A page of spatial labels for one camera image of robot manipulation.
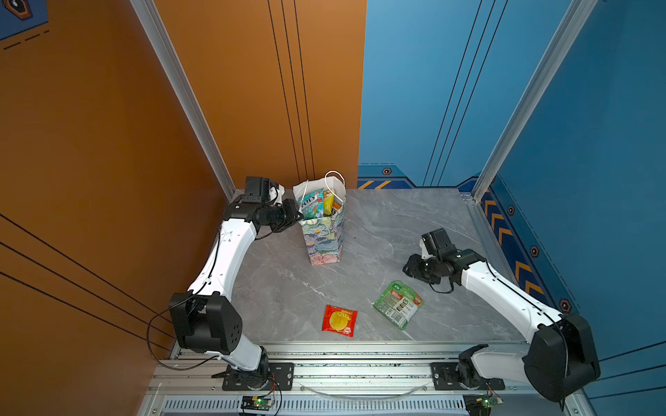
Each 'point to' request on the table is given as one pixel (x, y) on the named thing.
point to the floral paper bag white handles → (324, 236)
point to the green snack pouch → (398, 303)
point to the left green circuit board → (257, 402)
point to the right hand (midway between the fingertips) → (407, 270)
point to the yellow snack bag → (329, 202)
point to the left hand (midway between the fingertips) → (305, 211)
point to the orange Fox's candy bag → (336, 205)
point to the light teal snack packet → (311, 205)
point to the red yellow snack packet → (339, 320)
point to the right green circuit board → (479, 405)
